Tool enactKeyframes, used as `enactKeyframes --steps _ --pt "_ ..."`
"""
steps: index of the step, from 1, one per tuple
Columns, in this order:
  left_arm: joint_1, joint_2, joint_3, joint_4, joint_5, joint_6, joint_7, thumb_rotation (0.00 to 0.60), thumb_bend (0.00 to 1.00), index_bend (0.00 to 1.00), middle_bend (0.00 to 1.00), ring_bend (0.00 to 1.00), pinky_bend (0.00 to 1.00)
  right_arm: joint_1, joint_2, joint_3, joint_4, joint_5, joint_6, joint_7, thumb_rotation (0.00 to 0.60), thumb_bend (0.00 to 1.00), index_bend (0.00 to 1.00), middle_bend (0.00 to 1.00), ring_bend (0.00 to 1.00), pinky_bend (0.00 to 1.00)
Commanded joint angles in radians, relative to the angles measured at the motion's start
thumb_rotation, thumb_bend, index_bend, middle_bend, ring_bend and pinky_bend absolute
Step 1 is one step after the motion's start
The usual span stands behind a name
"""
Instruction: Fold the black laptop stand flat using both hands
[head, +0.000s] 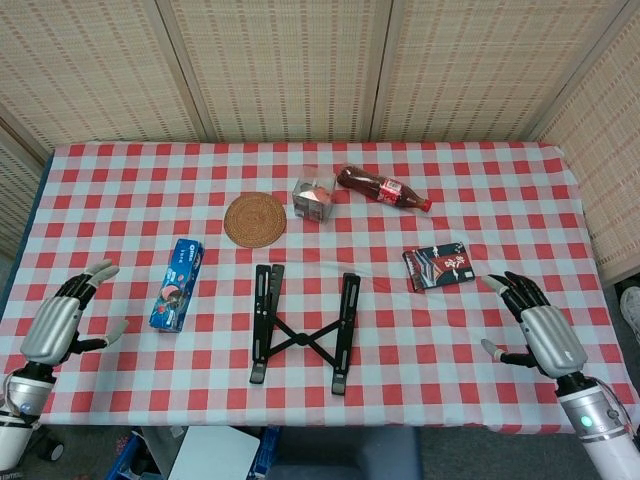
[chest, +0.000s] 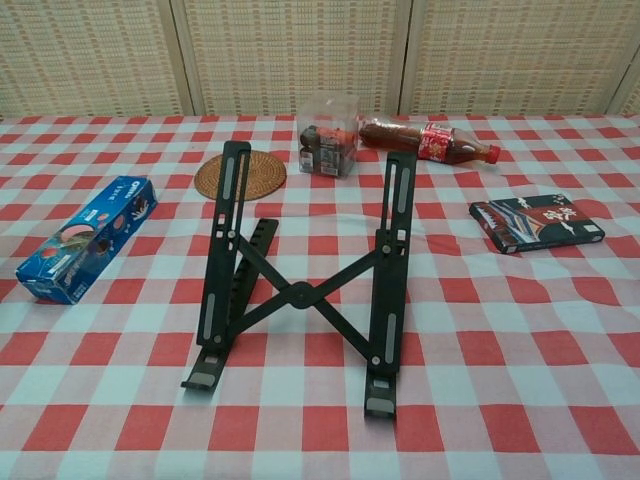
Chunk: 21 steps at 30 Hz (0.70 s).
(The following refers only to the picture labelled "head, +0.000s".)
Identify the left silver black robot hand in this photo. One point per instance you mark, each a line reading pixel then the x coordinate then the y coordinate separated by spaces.
pixel 50 325

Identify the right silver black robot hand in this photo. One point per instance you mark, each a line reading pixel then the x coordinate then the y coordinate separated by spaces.
pixel 555 335

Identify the black folding laptop stand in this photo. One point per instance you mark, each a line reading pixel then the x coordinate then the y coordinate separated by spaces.
pixel 301 340

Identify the grey white shoe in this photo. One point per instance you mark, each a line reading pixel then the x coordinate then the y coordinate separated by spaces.
pixel 631 310

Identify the narrow woven bamboo side screen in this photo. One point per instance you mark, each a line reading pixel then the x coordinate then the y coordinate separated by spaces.
pixel 15 200

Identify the dark red printed flat box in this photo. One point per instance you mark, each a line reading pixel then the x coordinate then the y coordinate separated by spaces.
pixel 440 267

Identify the blue Oreo cookie box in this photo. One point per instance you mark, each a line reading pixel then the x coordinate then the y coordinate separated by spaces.
pixel 177 285

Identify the blue plastic crate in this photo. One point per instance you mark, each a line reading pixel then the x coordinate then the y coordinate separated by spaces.
pixel 122 460

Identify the red white checkered tablecloth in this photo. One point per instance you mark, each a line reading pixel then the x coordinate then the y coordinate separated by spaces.
pixel 150 200

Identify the angled woven bamboo side screen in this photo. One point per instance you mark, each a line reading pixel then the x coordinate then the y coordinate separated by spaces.
pixel 610 150

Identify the white flat board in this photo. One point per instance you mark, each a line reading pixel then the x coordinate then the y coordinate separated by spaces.
pixel 220 455

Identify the cola bottle with red label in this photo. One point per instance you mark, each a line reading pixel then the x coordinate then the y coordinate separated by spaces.
pixel 380 189

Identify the round woven brown coaster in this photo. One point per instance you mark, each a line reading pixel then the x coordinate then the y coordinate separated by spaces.
pixel 255 220

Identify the blue printed packet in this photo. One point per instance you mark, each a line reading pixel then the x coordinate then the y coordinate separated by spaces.
pixel 267 450

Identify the clear plastic snack box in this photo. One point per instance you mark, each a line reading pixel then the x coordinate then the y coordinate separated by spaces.
pixel 312 197

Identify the wide woven bamboo folding screen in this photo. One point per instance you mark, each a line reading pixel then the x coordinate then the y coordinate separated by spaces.
pixel 280 70

